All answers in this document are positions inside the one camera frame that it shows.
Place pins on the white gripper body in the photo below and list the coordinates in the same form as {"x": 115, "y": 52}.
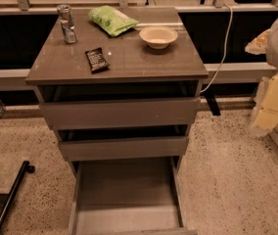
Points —
{"x": 266, "y": 106}

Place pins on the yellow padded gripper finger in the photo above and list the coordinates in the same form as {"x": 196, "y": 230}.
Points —
{"x": 258, "y": 45}

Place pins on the black rxbar chocolate wrapper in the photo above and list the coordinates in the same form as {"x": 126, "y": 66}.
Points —
{"x": 96, "y": 60}

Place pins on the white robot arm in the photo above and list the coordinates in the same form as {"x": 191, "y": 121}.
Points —
{"x": 271, "y": 53}

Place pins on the grey top drawer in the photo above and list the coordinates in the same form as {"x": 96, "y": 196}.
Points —
{"x": 128, "y": 113}

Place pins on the grey drawer cabinet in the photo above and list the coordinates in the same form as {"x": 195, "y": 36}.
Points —
{"x": 61, "y": 72}

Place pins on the grey open bottom drawer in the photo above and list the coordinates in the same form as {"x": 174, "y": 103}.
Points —
{"x": 128, "y": 197}

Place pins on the grey middle drawer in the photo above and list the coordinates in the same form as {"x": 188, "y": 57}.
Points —
{"x": 124, "y": 148}

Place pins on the green chip bag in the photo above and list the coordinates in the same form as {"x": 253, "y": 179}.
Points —
{"x": 111, "y": 20}

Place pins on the silver drink can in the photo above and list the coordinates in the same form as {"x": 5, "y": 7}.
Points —
{"x": 67, "y": 23}

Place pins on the black metal stand leg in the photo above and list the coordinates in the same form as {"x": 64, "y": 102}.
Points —
{"x": 25, "y": 167}

